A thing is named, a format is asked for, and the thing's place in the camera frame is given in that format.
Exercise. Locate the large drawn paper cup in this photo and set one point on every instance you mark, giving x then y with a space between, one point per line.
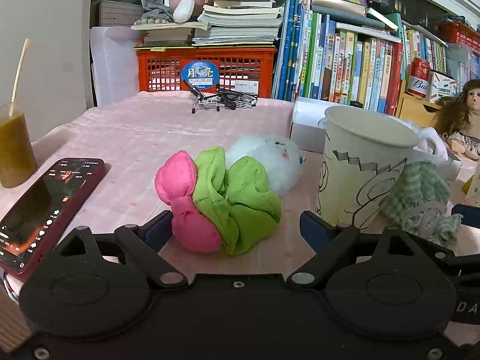
351 192

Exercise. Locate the green gingham scrunchie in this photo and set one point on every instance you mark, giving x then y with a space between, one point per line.
418 205

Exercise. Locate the white fluffy plush toy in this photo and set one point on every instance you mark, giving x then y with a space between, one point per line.
281 157

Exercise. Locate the stack of flat books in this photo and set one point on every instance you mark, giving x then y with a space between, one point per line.
223 23

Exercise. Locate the white printed small box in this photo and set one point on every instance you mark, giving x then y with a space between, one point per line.
440 86

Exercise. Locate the red Budweiser can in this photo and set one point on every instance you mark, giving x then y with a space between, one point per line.
418 78

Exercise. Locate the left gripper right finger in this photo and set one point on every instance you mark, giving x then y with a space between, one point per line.
332 246

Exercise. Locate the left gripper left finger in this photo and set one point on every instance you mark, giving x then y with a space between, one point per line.
142 245

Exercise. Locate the red smartphone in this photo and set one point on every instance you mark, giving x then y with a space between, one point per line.
33 226

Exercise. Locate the row of upright books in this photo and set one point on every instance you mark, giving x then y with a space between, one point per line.
338 57

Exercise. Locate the red basket on books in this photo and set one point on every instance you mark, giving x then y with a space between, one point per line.
456 33

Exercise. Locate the green scrunchie with pink bow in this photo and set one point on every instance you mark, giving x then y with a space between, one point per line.
217 206

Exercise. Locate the miniature black bicycle model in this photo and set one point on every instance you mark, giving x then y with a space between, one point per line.
223 97

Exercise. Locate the brown haired doll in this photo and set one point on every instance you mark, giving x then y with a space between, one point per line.
457 121

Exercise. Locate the white shallow box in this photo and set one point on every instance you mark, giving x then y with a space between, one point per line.
323 127

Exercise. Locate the small wooden drawer box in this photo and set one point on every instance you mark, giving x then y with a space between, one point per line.
413 109

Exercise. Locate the red plastic crate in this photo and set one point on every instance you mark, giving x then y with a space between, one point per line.
241 68

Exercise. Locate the glass of brown drink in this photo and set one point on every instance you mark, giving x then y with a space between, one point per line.
18 162

